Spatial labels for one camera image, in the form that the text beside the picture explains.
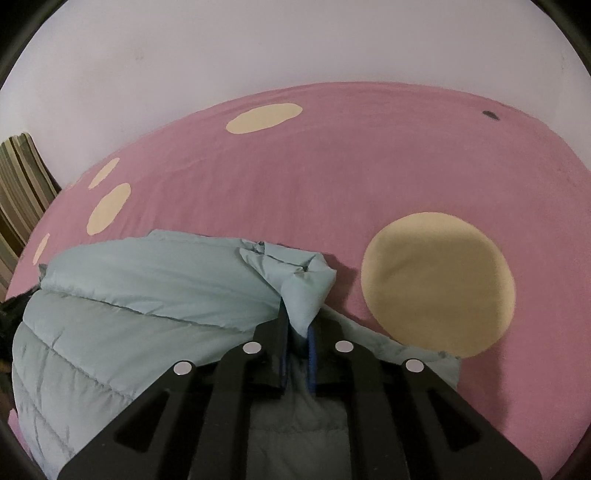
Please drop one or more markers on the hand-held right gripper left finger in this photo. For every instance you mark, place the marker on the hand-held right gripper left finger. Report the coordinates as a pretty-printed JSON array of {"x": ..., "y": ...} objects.
[{"x": 270, "y": 353}]

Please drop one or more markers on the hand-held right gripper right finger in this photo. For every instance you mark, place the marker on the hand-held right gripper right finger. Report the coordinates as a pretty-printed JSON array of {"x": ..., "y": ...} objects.
[{"x": 312, "y": 355}]

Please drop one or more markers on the pink polka-dot bed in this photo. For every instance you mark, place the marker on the pink polka-dot bed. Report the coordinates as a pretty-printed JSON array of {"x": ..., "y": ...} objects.
[{"x": 323, "y": 166}]

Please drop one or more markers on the striped headboard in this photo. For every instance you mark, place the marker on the striped headboard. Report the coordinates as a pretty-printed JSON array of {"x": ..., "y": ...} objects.
[{"x": 21, "y": 194}]

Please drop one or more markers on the light blue quilted jacket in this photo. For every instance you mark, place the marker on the light blue quilted jacket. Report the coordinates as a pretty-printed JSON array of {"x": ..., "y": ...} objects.
[{"x": 152, "y": 300}]

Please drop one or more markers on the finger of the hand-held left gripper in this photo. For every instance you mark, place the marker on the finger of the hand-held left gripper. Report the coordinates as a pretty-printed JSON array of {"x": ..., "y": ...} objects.
[{"x": 14, "y": 311}]

